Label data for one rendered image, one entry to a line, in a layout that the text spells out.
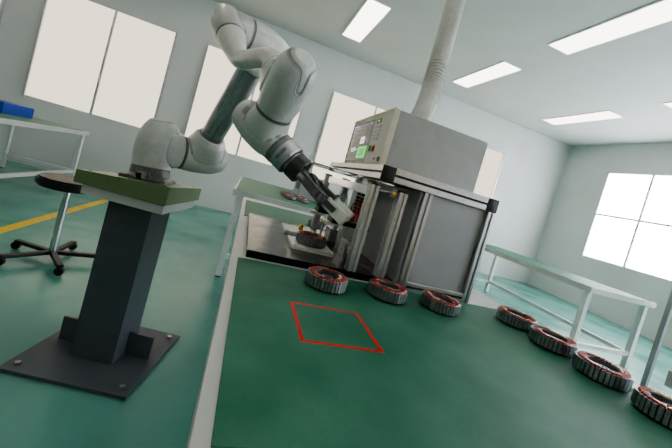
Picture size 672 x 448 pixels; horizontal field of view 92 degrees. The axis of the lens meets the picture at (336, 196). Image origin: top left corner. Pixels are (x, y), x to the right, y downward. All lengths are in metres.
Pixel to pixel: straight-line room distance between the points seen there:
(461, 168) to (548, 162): 7.47
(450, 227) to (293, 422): 0.84
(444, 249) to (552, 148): 7.71
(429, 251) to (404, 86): 5.69
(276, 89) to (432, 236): 0.67
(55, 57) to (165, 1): 1.80
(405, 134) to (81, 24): 5.94
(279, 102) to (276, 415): 0.62
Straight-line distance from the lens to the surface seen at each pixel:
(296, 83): 0.78
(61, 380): 1.75
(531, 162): 8.36
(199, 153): 1.59
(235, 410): 0.44
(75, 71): 6.50
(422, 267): 1.12
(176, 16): 6.35
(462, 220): 1.16
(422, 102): 2.62
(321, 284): 0.83
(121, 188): 1.50
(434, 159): 1.19
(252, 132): 0.87
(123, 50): 6.35
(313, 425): 0.45
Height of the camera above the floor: 1.02
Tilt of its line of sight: 2 degrees down
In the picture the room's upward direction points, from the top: 16 degrees clockwise
